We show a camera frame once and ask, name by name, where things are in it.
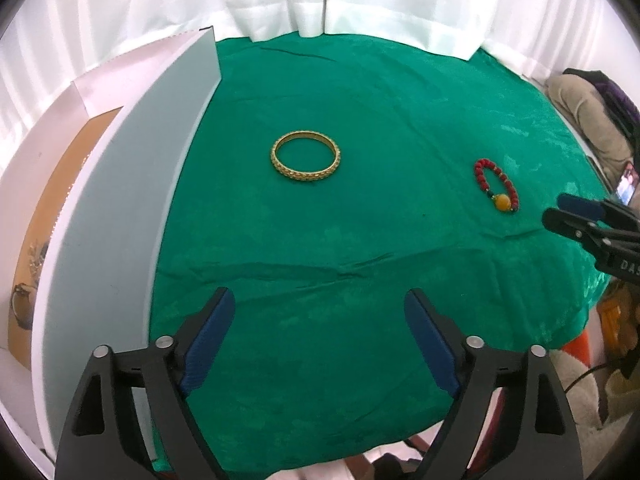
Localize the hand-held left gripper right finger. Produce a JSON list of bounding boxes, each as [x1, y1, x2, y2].
[[404, 288, 586, 480]]

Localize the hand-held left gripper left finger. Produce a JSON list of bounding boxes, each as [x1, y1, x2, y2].
[[54, 287, 236, 480]]

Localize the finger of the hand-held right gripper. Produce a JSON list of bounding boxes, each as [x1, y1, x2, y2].
[[556, 192, 640, 232], [542, 207, 640, 257]]

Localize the red bead bracelet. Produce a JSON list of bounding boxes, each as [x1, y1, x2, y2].
[[473, 158, 520, 215]]

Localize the white box with brown lining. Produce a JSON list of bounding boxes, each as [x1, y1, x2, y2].
[[0, 27, 223, 466]]

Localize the gold bangle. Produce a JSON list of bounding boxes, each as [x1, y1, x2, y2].
[[271, 131, 341, 184]]

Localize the gold jewelry piece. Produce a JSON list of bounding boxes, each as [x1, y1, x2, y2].
[[27, 242, 51, 276]]

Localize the smartphone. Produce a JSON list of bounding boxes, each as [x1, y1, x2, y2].
[[614, 161, 640, 206]]

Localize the orange object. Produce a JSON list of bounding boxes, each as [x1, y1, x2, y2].
[[562, 332, 593, 361]]

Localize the person's leg in beige trousers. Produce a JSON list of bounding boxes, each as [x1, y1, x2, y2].
[[545, 74, 636, 176]]

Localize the dark purple garment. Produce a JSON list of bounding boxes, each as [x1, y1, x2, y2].
[[562, 67, 640, 136]]

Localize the white fuzzy cloth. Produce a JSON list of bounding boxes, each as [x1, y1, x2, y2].
[[547, 350, 631, 431]]

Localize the green velvet cloth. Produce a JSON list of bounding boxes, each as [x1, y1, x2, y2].
[[147, 34, 613, 476]]

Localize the white curtain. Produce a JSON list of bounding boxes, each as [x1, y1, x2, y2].
[[0, 0, 608, 171]]

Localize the brown bead bracelet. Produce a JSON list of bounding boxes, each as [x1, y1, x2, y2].
[[11, 282, 37, 328]]

